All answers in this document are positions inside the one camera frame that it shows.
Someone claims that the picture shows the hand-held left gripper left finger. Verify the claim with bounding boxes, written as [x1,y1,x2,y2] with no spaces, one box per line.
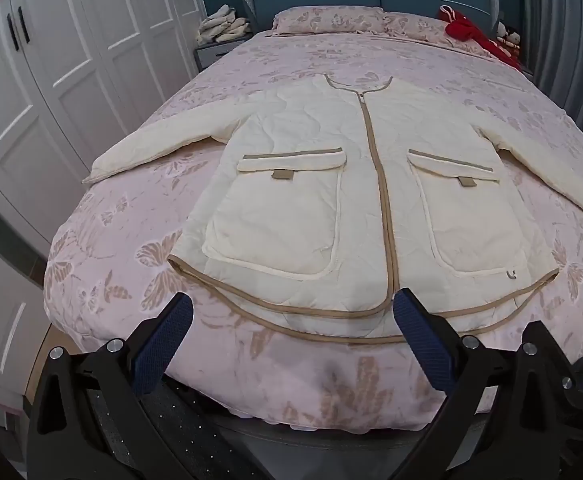
[24,292,193,480]

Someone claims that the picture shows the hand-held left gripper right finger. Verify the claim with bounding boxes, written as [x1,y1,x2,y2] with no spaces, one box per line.
[386,287,583,480]

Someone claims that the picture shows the cream quilted jacket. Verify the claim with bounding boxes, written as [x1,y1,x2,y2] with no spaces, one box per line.
[81,74,583,346]

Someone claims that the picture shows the stuffed toys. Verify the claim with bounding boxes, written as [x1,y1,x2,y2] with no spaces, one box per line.
[496,20,522,58]

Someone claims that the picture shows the grey nightstand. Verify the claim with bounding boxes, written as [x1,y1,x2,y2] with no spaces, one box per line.
[194,35,253,72]

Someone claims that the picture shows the grey curtain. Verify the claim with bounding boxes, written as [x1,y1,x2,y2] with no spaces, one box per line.
[519,0,583,116]

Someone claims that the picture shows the bed with pink floral cover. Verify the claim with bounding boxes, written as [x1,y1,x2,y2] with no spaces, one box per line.
[44,5,583,433]

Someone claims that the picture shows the pink floral pillow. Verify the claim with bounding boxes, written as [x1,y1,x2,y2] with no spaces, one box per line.
[272,6,389,37]
[384,11,497,56]

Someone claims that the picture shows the red garment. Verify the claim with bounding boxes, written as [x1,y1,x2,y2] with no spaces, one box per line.
[439,5,522,68]

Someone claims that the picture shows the white wardrobe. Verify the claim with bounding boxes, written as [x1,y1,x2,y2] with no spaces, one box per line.
[0,0,207,411]

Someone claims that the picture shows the pile of cream cloths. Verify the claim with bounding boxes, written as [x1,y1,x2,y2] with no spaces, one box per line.
[196,4,252,46]

